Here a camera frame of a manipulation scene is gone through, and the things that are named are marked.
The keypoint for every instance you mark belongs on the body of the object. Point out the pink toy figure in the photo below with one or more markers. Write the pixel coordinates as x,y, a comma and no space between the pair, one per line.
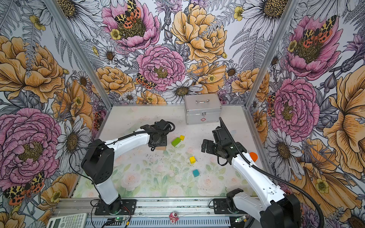
173,217

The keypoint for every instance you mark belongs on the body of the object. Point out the white calculator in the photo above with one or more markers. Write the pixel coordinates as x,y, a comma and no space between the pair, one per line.
69,221

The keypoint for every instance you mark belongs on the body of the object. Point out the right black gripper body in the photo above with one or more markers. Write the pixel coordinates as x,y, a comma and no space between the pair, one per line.
212,147

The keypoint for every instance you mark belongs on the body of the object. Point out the teal cube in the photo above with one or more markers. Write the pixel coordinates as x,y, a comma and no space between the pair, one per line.
196,173

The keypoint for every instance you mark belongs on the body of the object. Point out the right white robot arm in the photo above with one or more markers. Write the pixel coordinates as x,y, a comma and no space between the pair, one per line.
273,208

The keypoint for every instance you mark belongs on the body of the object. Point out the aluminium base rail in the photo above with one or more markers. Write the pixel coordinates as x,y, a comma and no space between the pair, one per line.
154,207

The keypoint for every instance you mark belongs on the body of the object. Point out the green rectangular block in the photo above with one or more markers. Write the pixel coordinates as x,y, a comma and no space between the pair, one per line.
175,142

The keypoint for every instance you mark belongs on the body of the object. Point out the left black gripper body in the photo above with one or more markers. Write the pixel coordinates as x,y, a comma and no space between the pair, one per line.
161,142

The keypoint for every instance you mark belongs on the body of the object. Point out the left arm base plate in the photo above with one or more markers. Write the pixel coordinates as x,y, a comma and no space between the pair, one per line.
120,207

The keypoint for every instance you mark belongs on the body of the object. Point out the orange cup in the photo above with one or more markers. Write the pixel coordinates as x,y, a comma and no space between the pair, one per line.
254,156

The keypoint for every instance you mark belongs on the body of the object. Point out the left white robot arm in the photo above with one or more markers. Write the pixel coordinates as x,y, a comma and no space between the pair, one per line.
98,163

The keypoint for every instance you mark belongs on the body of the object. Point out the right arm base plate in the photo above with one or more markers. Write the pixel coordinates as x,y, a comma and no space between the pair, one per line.
222,205

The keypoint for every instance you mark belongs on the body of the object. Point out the natural wood block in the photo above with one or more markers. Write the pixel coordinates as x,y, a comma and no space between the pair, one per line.
162,148

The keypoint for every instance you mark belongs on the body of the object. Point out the silver metal case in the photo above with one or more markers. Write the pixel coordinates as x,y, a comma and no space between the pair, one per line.
200,109

